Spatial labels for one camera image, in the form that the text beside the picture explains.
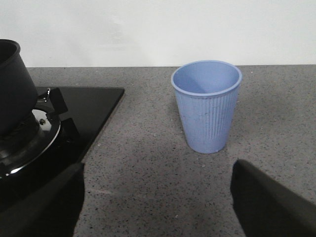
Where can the light blue ribbed cup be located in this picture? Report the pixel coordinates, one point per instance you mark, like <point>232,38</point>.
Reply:
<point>206,95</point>

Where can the black glass gas stove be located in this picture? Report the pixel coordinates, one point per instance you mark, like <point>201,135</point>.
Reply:
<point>90,108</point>

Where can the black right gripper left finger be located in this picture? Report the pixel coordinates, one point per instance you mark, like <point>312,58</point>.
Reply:
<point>51,211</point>

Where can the dark blue cooking pot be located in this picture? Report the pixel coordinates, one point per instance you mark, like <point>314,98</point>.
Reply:
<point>18,94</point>

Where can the black pot support grate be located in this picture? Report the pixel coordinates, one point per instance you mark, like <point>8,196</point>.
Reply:
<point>36,133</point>

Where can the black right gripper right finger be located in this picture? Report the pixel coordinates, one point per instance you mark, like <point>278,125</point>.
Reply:
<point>265,208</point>

